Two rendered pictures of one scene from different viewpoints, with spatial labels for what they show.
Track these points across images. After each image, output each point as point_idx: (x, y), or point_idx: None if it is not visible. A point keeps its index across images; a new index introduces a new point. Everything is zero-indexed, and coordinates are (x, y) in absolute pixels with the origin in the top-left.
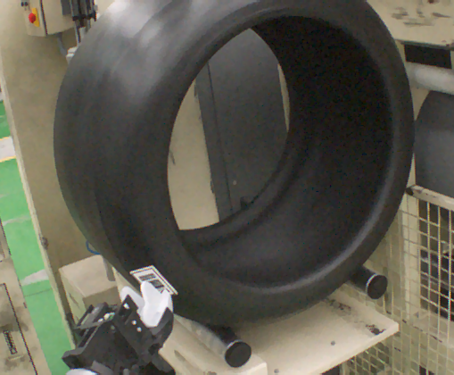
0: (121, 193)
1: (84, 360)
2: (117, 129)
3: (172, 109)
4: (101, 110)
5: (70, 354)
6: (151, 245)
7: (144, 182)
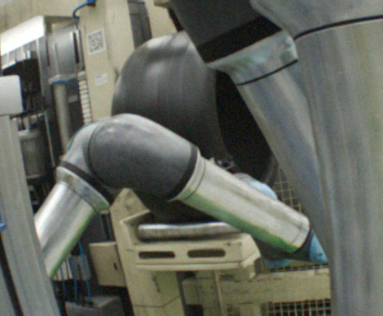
0: (199, 114)
1: (235, 169)
2: (193, 83)
3: (214, 76)
4: (182, 75)
5: (225, 169)
6: (212, 145)
7: (209, 109)
